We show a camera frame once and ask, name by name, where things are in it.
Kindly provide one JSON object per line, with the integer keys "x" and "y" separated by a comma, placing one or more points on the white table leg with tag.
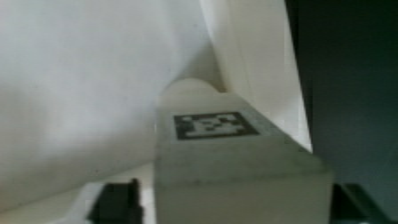
{"x": 236, "y": 175}

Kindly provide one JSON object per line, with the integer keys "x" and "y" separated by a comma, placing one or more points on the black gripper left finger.
{"x": 117, "y": 208}

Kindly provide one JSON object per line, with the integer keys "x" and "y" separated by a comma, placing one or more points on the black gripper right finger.
{"x": 354, "y": 209}

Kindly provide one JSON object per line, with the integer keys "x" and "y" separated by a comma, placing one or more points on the white square tabletop part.
{"x": 94, "y": 53}

